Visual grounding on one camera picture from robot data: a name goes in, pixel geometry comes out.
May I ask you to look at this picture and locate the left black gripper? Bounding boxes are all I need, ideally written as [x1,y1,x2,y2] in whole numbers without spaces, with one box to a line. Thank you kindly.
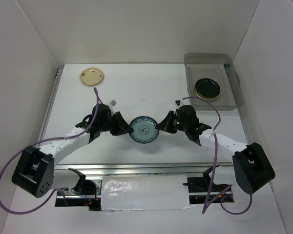
[99,111,133,136]

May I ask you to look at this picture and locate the cream plate with flowers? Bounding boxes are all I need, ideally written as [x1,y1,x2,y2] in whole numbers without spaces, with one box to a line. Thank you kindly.
[80,67,104,86]

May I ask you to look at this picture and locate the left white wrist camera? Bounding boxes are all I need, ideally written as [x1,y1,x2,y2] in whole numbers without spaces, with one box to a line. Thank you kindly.
[108,100,117,108]

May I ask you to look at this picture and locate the aluminium table frame rail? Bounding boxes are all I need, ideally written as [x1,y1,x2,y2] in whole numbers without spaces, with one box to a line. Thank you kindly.
[48,63,262,176]

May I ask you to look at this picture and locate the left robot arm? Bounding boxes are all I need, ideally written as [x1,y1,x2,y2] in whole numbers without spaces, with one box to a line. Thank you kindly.
[12,104,133,198]

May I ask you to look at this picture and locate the blue patterned plate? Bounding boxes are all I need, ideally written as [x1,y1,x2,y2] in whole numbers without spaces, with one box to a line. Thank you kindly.
[129,116,159,144]

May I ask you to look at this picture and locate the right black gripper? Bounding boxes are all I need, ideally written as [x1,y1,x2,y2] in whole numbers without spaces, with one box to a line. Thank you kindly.
[157,110,189,133]

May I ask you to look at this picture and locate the white foil covered panel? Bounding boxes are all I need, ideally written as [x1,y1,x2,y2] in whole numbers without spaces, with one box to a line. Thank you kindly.
[101,175,190,211]

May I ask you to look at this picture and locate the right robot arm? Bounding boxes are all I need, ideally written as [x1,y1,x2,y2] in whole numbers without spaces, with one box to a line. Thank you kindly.
[156,105,275,195]

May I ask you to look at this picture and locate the black plate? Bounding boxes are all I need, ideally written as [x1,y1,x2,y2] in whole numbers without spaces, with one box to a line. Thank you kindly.
[194,78,221,93]

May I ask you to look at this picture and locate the clear plastic bin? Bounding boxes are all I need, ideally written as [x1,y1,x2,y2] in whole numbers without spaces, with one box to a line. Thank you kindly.
[184,53,245,112]

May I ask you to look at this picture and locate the lime green plate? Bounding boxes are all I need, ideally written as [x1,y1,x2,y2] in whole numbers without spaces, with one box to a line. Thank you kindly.
[195,92,220,101]

